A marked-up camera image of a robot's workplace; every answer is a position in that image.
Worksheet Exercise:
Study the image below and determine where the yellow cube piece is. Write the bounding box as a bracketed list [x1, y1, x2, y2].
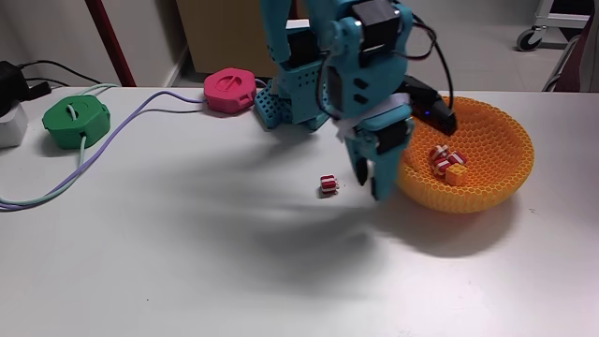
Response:
[444, 163, 468, 187]

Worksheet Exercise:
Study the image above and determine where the grey caster wheel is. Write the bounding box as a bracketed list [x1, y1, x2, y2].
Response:
[516, 26, 545, 52]

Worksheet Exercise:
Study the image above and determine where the red metal pole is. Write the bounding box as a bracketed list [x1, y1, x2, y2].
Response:
[83, 0, 138, 88]

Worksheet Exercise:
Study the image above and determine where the white tape strap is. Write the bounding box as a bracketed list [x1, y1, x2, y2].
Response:
[334, 92, 413, 142]

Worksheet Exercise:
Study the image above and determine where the purple cable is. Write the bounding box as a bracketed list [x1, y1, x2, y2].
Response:
[0, 89, 207, 212]

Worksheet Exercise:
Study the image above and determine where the pink plastic hub box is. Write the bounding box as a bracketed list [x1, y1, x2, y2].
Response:
[203, 67, 257, 115]

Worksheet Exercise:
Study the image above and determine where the black camera cable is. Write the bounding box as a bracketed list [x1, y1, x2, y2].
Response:
[410, 13, 456, 113]

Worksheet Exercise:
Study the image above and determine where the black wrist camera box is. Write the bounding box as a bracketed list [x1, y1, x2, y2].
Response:
[402, 74, 459, 138]

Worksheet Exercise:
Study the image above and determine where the mint green cable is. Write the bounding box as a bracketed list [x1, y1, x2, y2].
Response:
[0, 82, 119, 210]

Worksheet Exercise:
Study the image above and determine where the thin black cable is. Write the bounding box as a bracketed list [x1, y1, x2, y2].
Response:
[25, 77, 71, 89]
[18, 59, 102, 85]

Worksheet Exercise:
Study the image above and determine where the yellow honeycomb basket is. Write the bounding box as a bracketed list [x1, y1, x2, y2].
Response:
[395, 95, 535, 215]

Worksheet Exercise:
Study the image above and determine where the dark chair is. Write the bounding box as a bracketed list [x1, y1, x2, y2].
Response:
[541, 13, 599, 93]

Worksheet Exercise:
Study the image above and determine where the white cart frame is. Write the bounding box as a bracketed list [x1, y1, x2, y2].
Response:
[533, 0, 592, 32]

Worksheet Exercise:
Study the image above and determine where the white plastic block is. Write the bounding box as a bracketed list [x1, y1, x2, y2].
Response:
[0, 100, 29, 150]

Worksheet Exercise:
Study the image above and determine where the green plastic hub box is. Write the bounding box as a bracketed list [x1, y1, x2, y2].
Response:
[41, 95, 112, 151]

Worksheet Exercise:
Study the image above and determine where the black power adapter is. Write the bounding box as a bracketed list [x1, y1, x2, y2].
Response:
[0, 60, 52, 118]

